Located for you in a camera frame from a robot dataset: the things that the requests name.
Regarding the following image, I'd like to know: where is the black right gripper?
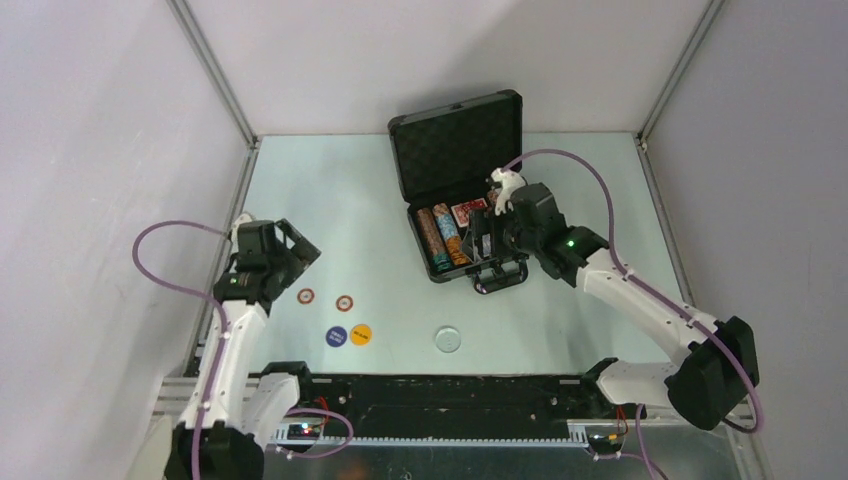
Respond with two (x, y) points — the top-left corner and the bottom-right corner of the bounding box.
(458, 205), (541, 265)

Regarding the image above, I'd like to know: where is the orange poker chip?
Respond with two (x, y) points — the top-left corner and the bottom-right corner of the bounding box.
(335, 295), (354, 312)
(297, 288), (315, 305)

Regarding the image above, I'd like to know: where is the black poker case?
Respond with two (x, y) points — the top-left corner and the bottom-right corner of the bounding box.
(387, 89), (529, 295)

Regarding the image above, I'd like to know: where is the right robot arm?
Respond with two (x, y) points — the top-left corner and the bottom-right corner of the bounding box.
(485, 183), (760, 430)

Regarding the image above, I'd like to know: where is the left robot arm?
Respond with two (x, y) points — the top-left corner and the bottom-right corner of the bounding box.
(164, 214), (320, 479)

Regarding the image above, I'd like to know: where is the red dice set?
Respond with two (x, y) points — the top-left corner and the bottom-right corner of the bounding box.
(450, 198), (488, 228)

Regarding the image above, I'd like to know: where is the blue orange chip stack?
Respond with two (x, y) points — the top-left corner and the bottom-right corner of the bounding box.
(432, 203), (472, 266)

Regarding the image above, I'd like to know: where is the brown chip stack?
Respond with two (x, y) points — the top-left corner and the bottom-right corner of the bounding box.
(416, 208), (453, 272)

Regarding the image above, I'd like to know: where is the blue small blind button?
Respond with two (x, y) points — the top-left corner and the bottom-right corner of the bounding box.
(325, 326), (349, 348)

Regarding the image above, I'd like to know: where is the yellow big blind button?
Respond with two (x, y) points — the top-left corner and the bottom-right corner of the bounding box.
(350, 324), (373, 346)

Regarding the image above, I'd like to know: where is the clear dealer button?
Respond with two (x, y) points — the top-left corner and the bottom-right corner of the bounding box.
(434, 326), (462, 354)

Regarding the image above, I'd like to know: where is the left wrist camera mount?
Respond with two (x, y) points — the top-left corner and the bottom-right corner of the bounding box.
(229, 212), (256, 244)

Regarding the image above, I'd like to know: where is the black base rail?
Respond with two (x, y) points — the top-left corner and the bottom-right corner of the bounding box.
(297, 374), (639, 441)

